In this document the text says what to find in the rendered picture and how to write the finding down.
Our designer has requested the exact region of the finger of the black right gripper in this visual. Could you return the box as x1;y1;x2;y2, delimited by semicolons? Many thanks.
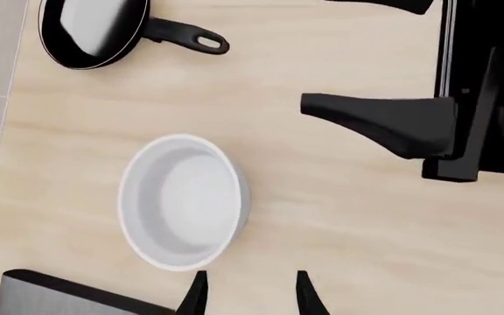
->
300;92;456;161
325;0;436;16

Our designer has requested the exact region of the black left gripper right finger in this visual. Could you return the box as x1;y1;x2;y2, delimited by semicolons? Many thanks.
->
296;270;334;315

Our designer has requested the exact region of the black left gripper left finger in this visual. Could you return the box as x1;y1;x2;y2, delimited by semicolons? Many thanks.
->
173;270;210;315

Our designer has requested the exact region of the white bowl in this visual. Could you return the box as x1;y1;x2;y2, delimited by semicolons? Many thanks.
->
117;132;252;272

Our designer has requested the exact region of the grey slab with black edge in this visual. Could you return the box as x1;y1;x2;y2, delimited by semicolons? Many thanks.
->
0;268;179;315

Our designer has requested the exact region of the black frying pan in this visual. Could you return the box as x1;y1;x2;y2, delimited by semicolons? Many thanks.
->
37;0;231;71

